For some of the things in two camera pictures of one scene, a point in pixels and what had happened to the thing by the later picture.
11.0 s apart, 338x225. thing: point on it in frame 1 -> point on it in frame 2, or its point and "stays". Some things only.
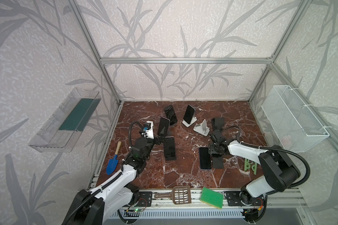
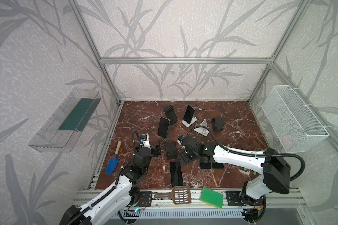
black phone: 164,126 stays
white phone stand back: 184,123 stays
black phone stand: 217,123 stays
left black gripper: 162,139 -> 154,153
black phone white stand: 218,162 stays
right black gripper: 211,145 -> 182,157
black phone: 169,148 -> 176,173
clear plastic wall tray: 60,132 stays
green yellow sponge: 212,198 stays
